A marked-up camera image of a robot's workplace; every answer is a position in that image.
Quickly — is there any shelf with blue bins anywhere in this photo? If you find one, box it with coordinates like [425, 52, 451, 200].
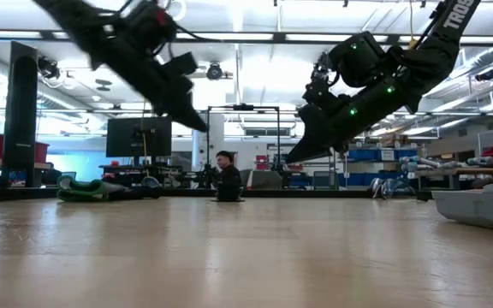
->
[341, 143, 421, 189]

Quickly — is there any black metal frame stand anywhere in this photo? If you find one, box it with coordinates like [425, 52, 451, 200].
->
[205, 104, 282, 189]

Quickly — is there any grey laptop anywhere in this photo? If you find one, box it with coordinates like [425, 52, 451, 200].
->
[250, 170, 282, 191]

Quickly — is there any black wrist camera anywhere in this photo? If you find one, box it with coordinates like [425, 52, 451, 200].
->
[304, 53, 350, 113]
[163, 50, 199, 80]

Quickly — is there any black green work glove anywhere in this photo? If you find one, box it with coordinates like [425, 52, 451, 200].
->
[56, 173, 130, 196]
[56, 190, 162, 203]

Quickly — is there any black monitor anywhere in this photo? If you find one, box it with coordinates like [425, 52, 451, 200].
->
[105, 115, 174, 158]

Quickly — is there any black table frame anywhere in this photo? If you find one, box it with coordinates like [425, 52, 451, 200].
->
[0, 187, 435, 203]

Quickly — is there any black vertical post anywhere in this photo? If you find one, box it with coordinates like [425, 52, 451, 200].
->
[1, 41, 39, 188]

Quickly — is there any person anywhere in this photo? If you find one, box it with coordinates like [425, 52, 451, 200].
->
[43, 162, 64, 186]
[214, 150, 244, 185]

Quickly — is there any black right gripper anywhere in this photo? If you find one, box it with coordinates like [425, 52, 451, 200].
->
[284, 85, 408, 165]

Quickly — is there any black framed ceiling light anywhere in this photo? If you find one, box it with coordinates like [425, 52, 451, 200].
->
[0, 29, 493, 47]

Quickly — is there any grey plastic tool case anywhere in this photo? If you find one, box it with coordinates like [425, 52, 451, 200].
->
[431, 182, 493, 234]

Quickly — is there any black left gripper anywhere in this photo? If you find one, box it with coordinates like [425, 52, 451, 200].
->
[141, 70, 210, 133]

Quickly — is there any silver blue bundle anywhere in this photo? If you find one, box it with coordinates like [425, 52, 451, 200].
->
[368, 177, 401, 198]

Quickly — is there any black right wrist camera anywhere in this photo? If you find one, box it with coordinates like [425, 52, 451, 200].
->
[304, 53, 350, 113]

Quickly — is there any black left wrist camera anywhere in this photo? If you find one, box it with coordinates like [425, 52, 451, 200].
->
[163, 50, 199, 80]

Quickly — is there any white column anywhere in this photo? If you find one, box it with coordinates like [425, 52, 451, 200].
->
[191, 80, 226, 173]

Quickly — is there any wooden work table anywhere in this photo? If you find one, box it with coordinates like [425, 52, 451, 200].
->
[413, 167, 493, 189]

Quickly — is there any black overhead camera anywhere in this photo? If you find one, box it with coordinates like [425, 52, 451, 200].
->
[205, 62, 224, 82]

